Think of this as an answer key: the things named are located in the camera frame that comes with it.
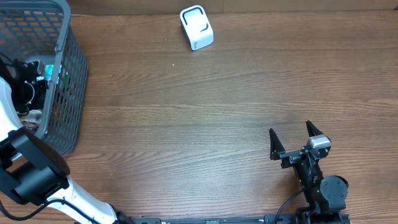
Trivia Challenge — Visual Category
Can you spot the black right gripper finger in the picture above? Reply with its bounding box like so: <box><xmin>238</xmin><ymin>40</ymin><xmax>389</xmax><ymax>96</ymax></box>
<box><xmin>305</xmin><ymin>120</ymin><xmax>323</xmax><ymax>138</ymax></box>
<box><xmin>269</xmin><ymin>128</ymin><xmax>285</xmax><ymax>161</ymax></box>

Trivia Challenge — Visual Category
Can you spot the teal snack packet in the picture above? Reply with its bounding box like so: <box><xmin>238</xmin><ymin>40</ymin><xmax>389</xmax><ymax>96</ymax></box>
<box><xmin>44</xmin><ymin>65</ymin><xmax>54</xmax><ymax>81</ymax></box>

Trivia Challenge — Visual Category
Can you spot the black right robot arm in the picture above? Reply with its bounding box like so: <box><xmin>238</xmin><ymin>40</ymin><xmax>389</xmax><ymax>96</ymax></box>
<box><xmin>264</xmin><ymin>120</ymin><xmax>350</xmax><ymax>223</ymax></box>

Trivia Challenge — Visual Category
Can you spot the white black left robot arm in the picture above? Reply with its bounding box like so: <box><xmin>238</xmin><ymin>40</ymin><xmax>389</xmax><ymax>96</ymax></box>
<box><xmin>1</xmin><ymin>62</ymin><xmax>132</xmax><ymax>223</ymax></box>

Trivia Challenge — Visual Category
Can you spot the white black barcode scanner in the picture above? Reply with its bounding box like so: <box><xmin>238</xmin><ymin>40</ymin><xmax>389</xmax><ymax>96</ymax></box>
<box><xmin>179</xmin><ymin>5</ymin><xmax>214</xmax><ymax>51</ymax></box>

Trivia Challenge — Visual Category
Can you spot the brown white snack packet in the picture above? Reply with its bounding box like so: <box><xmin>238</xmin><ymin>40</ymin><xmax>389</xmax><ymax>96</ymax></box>
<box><xmin>19</xmin><ymin>110</ymin><xmax>42</xmax><ymax>131</ymax></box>

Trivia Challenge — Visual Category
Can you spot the grey plastic mesh basket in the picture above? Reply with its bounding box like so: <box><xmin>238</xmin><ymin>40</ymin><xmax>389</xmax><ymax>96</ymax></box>
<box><xmin>1</xmin><ymin>0</ymin><xmax>88</xmax><ymax>156</ymax></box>

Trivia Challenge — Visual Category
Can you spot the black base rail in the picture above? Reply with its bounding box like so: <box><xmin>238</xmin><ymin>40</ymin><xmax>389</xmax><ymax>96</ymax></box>
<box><xmin>74</xmin><ymin>213</ymin><xmax>352</xmax><ymax>224</ymax></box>

